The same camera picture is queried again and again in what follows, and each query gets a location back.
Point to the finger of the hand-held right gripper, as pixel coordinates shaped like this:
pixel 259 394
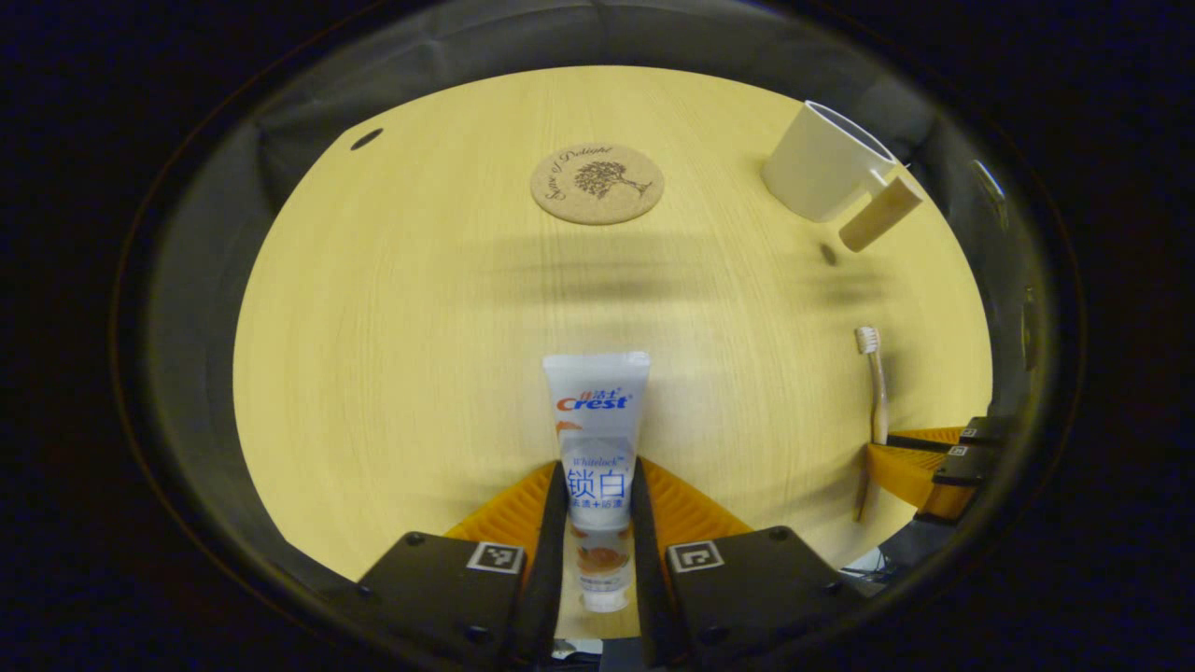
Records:
pixel 980 431
pixel 934 476

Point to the white toothpaste tube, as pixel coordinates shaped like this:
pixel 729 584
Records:
pixel 597 439

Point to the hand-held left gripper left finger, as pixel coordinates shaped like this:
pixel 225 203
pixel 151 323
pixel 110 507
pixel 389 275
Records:
pixel 551 560

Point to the beige toothbrush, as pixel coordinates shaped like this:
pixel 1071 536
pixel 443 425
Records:
pixel 878 392

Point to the round cork coaster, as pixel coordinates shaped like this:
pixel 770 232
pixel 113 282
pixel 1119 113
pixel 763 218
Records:
pixel 597 184

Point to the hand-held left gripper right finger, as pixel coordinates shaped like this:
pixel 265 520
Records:
pixel 646 560

